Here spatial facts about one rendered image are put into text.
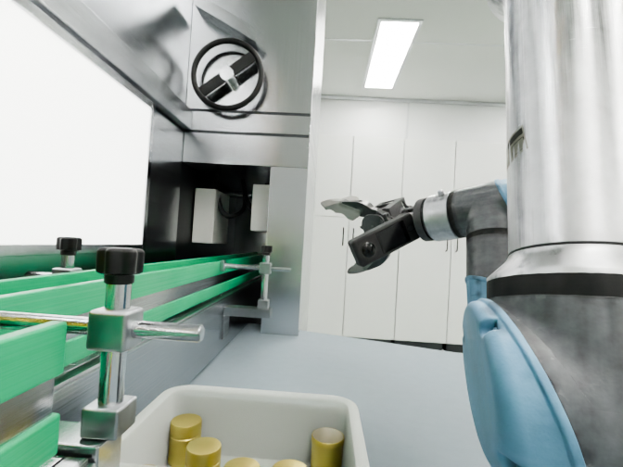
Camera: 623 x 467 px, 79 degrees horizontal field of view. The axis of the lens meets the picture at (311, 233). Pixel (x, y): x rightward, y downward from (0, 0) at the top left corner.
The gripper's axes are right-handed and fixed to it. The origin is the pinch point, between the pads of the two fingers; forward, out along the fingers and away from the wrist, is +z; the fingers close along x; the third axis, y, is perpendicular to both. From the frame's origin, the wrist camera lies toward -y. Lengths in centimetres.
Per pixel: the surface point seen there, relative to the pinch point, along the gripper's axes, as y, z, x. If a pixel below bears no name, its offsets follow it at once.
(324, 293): 199, 215, -115
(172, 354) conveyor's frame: -32.4, 11.0, -4.1
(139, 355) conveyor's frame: -38.9, 3.2, 1.1
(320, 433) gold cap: -31.9, -16.5, -12.3
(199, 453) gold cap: -42.8, -12.7, -5.6
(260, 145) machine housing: 25, 35, 25
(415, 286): 255, 146, -142
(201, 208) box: 14, 61, 14
